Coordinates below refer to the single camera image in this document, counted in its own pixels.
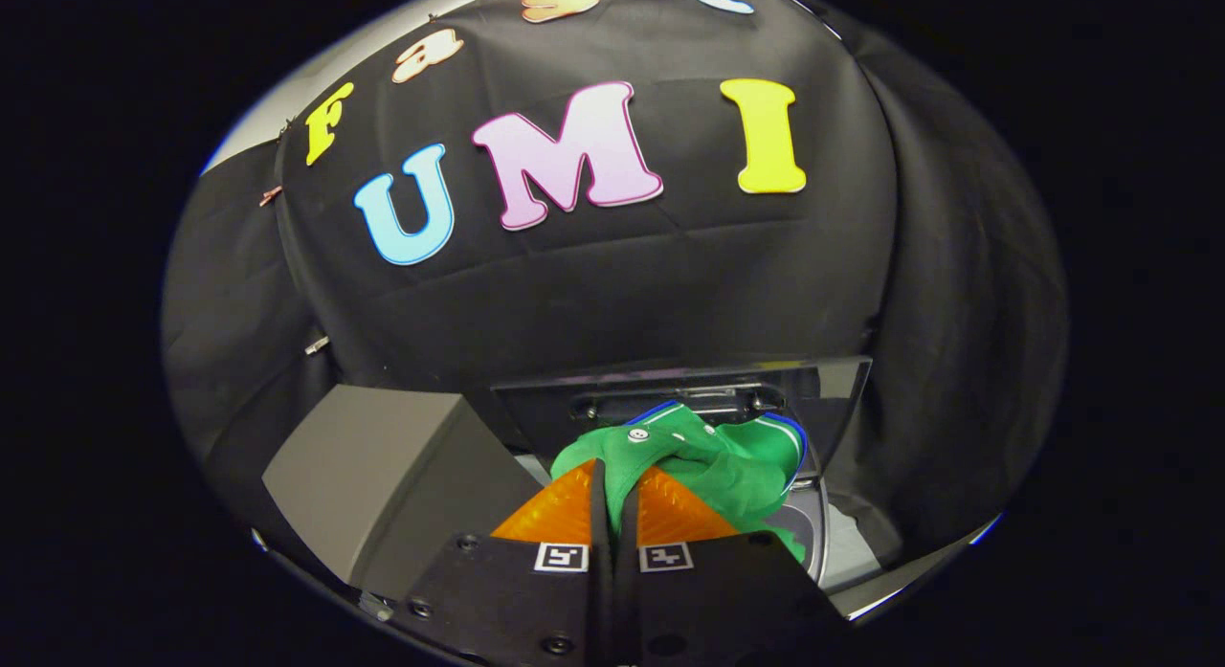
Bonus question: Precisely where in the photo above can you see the green polo shirt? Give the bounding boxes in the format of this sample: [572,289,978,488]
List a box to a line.
[550,402,810,563]

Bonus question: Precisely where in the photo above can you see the black backdrop cloth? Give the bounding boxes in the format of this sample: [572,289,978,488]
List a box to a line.
[161,0,1070,553]

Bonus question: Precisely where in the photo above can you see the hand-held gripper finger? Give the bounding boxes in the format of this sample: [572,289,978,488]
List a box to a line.
[614,466,853,667]
[400,459,614,667]

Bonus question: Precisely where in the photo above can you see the white washing machine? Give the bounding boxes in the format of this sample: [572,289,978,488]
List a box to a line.
[507,447,905,622]

